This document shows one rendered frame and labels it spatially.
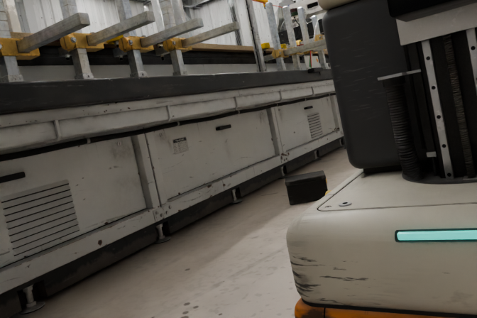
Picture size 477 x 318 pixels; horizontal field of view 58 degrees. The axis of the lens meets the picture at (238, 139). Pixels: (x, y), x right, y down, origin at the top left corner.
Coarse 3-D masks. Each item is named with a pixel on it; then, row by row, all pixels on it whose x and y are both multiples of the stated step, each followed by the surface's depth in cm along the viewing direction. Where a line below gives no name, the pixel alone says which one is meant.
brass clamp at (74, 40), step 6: (66, 36) 137; (72, 36) 138; (78, 36) 140; (84, 36) 142; (60, 42) 139; (66, 42) 138; (72, 42) 138; (78, 42) 139; (84, 42) 141; (66, 48) 138; (72, 48) 139; (90, 48) 144; (96, 48) 146; (102, 48) 148
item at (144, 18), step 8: (136, 16) 130; (144, 16) 128; (152, 16) 129; (120, 24) 134; (128, 24) 132; (136, 24) 130; (144, 24) 131; (96, 32) 140; (104, 32) 138; (112, 32) 136; (120, 32) 134; (88, 40) 142; (96, 40) 140; (104, 40) 141; (64, 56) 152
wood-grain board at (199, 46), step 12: (12, 36) 140; (24, 36) 143; (156, 48) 202; (192, 48) 222; (204, 48) 229; (216, 48) 238; (228, 48) 248; (240, 48) 260; (252, 48) 272; (288, 48) 318
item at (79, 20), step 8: (72, 16) 108; (80, 16) 107; (88, 16) 109; (56, 24) 112; (64, 24) 110; (72, 24) 108; (80, 24) 107; (88, 24) 109; (40, 32) 115; (48, 32) 114; (56, 32) 112; (64, 32) 111; (72, 32) 113; (24, 40) 120; (32, 40) 118; (40, 40) 116; (48, 40) 116; (24, 48) 120; (32, 48) 121
